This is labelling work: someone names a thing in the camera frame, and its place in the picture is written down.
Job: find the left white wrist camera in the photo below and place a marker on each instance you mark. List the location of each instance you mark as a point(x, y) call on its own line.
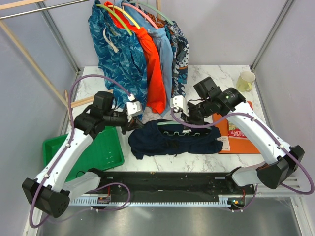
point(133, 107)

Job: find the metal clothes rail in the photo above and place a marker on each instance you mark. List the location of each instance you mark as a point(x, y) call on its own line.
point(44, 9)

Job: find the pink hanger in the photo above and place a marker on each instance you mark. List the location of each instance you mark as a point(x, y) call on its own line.
point(141, 18)

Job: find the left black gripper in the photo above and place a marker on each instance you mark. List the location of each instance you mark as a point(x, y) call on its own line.
point(135, 124)

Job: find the green plastic tray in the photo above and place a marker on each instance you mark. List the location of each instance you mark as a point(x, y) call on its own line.
point(103, 153)

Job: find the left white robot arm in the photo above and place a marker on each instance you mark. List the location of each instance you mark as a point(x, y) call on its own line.
point(49, 191)

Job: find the navy blue shorts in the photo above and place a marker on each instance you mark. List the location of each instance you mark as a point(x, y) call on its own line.
point(150, 141)

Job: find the white slotted cable duct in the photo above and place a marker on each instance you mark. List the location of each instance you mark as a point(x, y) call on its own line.
point(89, 200)

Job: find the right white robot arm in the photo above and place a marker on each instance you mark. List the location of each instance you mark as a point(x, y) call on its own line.
point(280, 158)

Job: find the wooden clothes rack frame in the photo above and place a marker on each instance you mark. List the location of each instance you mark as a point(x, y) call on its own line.
point(42, 53)

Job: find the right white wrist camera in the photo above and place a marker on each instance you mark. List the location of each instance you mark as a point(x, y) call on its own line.
point(179, 104)

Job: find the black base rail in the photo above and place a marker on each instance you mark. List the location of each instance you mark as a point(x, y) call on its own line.
point(169, 186)

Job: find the orange notebook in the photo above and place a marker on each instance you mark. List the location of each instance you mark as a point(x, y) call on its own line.
point(234, 145)

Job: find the lime green hanger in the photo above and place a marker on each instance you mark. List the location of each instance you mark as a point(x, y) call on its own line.
point(115, 16)

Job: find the light blue hanging shorts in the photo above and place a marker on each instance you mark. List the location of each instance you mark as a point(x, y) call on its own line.
point(165, 54)

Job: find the blue patterned hanging shorts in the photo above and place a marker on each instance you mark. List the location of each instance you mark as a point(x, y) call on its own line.
point(120, 55)

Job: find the red green children's book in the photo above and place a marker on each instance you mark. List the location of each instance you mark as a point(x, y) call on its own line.
point(235, 132)

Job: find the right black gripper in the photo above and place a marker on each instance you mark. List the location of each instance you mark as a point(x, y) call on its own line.
point(191, 119)

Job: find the pale yellow mug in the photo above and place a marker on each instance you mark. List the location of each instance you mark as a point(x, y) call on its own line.
point(245, 81)

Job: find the yellow hanger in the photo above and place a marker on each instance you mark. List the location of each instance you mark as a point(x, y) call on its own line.
point(126, 15)

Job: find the orange hanging shorts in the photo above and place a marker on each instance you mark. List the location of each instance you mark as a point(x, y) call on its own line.
point(156, 98)

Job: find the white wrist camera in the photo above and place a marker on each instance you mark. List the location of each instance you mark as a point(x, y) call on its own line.
point(133, 107)
point(179, 104)

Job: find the patterned grey orange shorts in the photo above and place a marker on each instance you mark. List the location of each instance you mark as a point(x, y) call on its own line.
point(180, 48)

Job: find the mint green loaded hanger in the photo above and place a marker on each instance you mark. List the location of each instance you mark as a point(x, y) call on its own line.
point(156, 9)

